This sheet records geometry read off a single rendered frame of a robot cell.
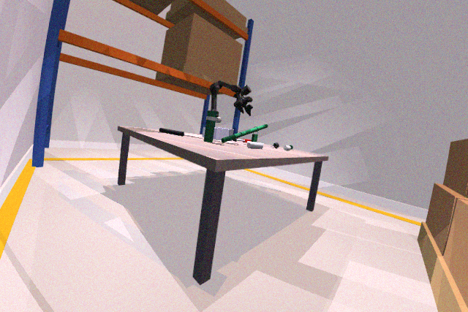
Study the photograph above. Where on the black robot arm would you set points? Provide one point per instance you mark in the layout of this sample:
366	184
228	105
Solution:
214	89

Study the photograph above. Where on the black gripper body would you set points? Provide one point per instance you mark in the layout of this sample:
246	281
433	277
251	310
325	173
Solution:
244	103

